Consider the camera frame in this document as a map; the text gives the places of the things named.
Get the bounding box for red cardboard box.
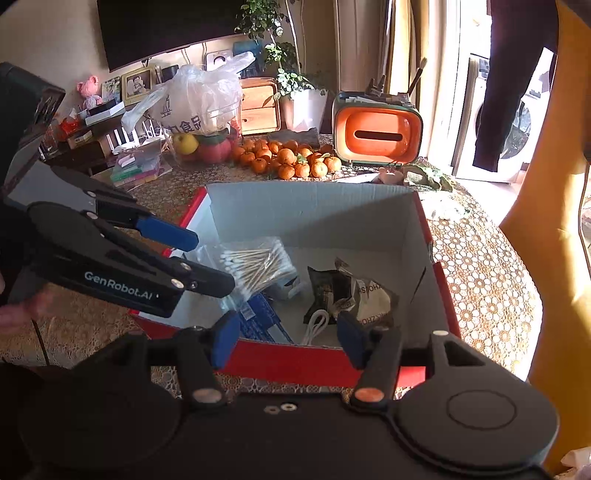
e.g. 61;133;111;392
129;181;462;388

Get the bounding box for person's left hand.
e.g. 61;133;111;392
0;276;54;337

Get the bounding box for white small carton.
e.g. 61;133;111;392
272;276;311;301

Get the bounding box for yellow chair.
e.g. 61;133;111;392
499;0;591;384

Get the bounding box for yellow curtain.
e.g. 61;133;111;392
392;0;462;162

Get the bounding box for pile of tangerines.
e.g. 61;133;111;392
231;138;343;181

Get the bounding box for stack of clear plastic cases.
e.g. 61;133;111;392
111;150;174;188

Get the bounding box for red apple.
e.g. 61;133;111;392
198;136;232;164

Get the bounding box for silver foil packet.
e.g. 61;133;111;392
335;257;400;330

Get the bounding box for wooden drawer box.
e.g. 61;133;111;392
240;78;282;134

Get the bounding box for white round-screen device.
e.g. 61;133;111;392
205;48;232;70

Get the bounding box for white plastic bag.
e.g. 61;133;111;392
121;52;256;139

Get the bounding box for ceramic leaf ornament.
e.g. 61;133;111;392
379;159;456;193

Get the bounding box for white stick packet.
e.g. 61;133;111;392
337;172;385;184

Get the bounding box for blue picture book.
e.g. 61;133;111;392
233;41;264;77

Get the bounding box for framed photo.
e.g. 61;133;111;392
121;67;156;104

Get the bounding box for pink plush toy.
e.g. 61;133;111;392
76;75;105;109

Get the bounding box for white washing machine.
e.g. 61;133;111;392
457;51;555;183

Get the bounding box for blue snack packet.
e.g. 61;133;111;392
238;291;295;344

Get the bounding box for orange green tissue box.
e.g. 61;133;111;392
331;90;424;167

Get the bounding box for yellow apple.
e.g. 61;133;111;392
173;133;199;155

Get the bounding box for white planter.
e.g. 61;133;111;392
279;90;329;133

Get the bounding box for bag of cotton swabs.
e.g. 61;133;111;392
198;237;298;301

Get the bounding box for white wireless router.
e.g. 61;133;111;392
99;119;163;154

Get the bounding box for green leafy houseplant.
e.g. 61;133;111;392
235;0;334;107

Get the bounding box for white standing air conditioner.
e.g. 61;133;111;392
339;0;393;93

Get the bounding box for white charging cable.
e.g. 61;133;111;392
300;309;332;347

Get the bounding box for dark hanging clothing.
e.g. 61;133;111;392
471;0;560;171

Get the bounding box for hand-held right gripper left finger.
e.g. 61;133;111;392
74;310;241;411

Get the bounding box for black foil packet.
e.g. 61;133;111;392
305;265;356;326

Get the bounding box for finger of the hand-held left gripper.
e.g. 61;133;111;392
95;193;199;252
184;262;236;298

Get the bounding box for black television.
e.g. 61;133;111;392
97;0;259;72

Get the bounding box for lace-covered round desktop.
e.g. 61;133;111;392
0;134;541;398

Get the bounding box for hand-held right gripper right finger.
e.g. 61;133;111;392
337;311;513;411

